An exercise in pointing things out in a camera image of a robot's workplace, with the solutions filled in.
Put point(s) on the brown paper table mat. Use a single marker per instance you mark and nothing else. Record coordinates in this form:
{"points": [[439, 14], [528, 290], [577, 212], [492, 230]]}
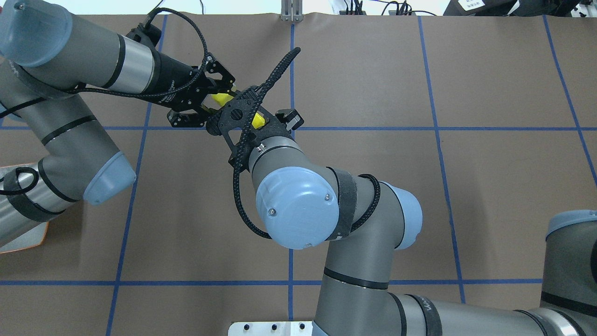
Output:
{"points": [[487, 123]]}

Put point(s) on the grey square plate orange rim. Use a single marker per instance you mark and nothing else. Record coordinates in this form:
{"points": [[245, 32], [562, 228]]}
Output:
{"points": [[28, 240]]}

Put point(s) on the black box with white label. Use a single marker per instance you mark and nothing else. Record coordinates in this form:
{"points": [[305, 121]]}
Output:
{"points": [[481, 7]]}

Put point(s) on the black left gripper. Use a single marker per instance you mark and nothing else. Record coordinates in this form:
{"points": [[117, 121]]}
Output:
{"points": [[173, 74]]}

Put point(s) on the grey metal bracket post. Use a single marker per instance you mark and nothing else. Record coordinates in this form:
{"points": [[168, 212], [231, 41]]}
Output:
{"points": [[292, 11]]}

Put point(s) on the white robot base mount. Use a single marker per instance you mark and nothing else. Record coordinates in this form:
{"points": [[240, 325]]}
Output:
{"points": [[271, 328]]}

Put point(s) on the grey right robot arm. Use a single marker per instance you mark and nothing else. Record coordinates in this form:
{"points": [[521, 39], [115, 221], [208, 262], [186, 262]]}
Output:
{"points": [[282, 195]]}

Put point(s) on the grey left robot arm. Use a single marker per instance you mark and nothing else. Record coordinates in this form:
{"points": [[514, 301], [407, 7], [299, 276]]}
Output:
{"points": [[51, 56]]}

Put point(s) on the yellow banana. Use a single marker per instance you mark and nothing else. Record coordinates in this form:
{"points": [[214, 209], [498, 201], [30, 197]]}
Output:
{"points": [[233, 113]]}

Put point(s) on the black power strip with plugs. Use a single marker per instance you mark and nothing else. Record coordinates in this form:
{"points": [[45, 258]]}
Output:
{"points": [[375, 7]]}

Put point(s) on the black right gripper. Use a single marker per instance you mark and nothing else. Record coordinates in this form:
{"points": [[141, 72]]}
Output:
{"points": [[288, 117]]}

